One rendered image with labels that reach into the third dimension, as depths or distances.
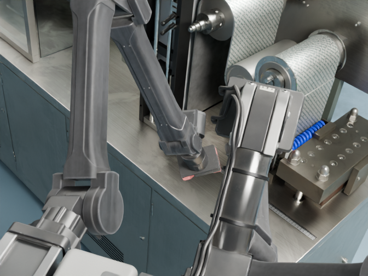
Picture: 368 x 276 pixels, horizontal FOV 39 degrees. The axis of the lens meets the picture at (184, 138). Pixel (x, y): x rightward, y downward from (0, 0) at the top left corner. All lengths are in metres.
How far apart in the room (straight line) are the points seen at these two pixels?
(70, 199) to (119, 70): 1.35
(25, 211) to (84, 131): 1.98
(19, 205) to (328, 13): 1.82
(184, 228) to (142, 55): 0.82
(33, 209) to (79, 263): 2.14
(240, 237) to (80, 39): 0.46
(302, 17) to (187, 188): 0.69
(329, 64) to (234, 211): 1.12
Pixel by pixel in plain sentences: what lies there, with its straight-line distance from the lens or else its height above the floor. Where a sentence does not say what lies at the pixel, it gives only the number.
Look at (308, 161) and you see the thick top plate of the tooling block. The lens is 1.62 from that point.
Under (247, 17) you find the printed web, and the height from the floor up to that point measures 1.35.
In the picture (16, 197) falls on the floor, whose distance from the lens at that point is 2.88.
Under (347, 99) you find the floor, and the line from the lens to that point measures 3.84.
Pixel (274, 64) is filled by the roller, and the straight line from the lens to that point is 1.51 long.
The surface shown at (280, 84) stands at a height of 1.27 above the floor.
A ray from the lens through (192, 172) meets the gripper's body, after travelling 1.34.
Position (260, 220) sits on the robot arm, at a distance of 1.13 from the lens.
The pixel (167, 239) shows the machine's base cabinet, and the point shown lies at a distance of 1.84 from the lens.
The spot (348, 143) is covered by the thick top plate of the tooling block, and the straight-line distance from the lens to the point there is 1.74.
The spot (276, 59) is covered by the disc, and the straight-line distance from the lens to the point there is 1.50.
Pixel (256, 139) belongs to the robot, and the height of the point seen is 1.72.
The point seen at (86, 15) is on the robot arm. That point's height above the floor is 1.66.
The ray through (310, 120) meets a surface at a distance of 1.73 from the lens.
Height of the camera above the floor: 2.07
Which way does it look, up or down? 40 degrees down
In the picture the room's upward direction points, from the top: 6 degrees clockwise
